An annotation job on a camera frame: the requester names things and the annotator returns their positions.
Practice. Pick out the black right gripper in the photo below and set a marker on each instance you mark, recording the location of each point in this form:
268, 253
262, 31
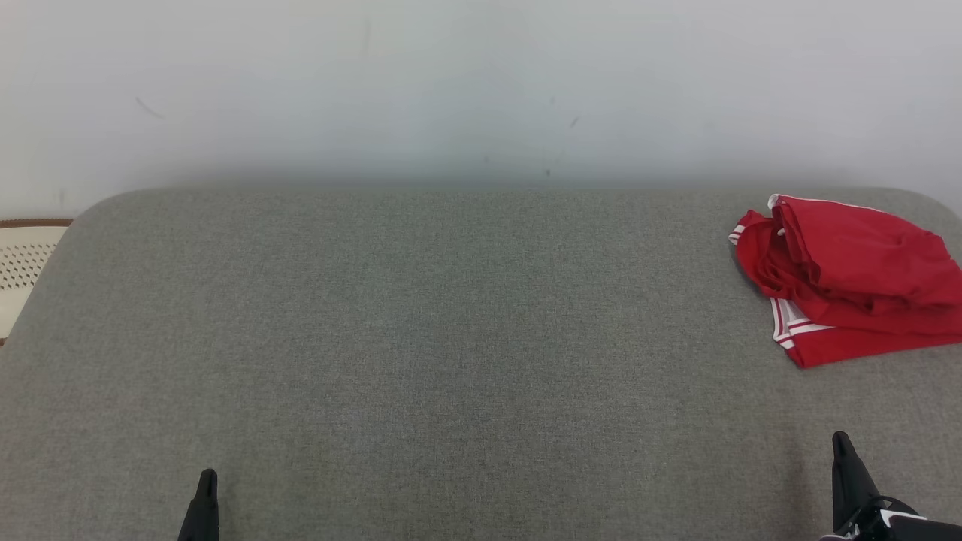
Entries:
902, 528

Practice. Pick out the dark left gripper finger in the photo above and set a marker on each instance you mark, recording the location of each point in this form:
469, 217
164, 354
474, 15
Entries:
203, 518

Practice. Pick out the cream perforated laundry basket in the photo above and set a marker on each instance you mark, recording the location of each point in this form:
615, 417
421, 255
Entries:
22, 263

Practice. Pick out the red white jersey shirt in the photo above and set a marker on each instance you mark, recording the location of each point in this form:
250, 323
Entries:
849, 346

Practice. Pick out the red shorts white stripe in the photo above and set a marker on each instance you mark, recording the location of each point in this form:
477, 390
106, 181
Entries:
849, 248

